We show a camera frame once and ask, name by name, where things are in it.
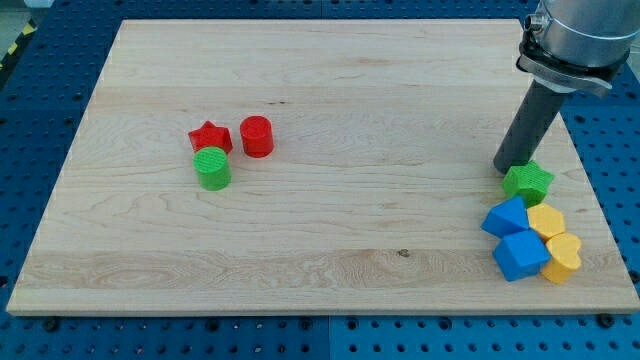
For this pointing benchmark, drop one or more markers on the blue cube block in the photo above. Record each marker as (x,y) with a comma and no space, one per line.
(520,255)

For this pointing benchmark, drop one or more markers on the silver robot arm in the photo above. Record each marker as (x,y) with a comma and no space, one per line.
(578,45)

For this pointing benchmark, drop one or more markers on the green cylinder block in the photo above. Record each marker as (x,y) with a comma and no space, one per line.
(212,168)

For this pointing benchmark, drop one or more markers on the blue triangular block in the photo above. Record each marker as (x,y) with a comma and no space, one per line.
(506,218)

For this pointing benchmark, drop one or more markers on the green star block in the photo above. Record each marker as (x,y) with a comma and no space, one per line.
(529,181)

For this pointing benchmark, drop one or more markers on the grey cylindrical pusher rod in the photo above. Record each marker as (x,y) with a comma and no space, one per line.
(535,115)

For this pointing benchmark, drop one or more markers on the yellow hexagon block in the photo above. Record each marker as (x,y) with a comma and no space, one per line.
(546,221)

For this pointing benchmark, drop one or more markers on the red cylinder block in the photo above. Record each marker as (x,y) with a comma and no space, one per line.
(257,137)

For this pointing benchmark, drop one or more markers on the red star block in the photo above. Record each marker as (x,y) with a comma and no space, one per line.
(211,135)

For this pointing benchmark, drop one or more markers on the light wooden board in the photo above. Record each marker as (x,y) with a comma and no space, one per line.
(371,201)

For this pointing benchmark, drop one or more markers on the yellow heart block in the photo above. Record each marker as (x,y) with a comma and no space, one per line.
(565,260)

